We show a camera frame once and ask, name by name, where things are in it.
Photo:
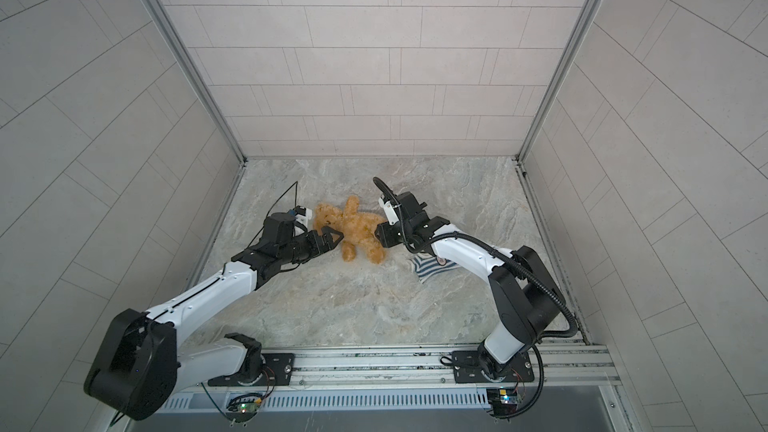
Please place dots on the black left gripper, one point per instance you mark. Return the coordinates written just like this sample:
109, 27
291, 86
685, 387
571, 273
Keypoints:
309, 243

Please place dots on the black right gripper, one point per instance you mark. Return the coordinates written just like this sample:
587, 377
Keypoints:
391, 232

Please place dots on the tan plush teddy bear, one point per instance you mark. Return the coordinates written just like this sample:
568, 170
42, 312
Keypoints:
357, 227

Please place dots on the blue white striped knit sweater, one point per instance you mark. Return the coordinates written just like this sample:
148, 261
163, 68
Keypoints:
426, 266

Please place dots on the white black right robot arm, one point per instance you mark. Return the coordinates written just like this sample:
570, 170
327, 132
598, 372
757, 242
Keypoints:
529, 303

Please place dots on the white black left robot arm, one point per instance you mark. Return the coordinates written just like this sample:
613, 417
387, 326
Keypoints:
138, 365

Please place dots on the white ventilation grille strip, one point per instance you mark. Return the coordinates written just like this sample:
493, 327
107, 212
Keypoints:
338, 400

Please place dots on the left green circuit board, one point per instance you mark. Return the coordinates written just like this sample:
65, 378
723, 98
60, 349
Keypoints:
246, 404

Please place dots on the green circuit board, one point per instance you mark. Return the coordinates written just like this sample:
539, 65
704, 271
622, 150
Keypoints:
246, 404
502, 402

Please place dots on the right green circuit board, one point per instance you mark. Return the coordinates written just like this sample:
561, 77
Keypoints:
502, 402

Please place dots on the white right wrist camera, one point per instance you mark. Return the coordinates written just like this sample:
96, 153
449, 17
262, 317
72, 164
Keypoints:
389, 210

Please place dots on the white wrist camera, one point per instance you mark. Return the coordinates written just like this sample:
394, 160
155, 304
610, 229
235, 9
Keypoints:
303, 217
389, 210

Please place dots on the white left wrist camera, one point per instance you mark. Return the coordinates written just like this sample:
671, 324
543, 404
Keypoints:
303, 217

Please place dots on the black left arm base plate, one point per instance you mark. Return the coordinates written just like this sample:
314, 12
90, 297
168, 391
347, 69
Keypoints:
270, 369

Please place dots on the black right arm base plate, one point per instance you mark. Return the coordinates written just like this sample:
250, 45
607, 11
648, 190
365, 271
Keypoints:
475, 366

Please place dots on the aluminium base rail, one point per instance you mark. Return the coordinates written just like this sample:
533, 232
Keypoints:
565, 363

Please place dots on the aluminium left corner post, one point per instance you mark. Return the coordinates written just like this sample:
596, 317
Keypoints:
191, 72

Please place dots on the aluminium corner post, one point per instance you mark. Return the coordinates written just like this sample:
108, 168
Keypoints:
575, 40
191, 72

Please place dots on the aluminium right corner post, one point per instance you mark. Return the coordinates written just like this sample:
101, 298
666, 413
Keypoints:
575, 40

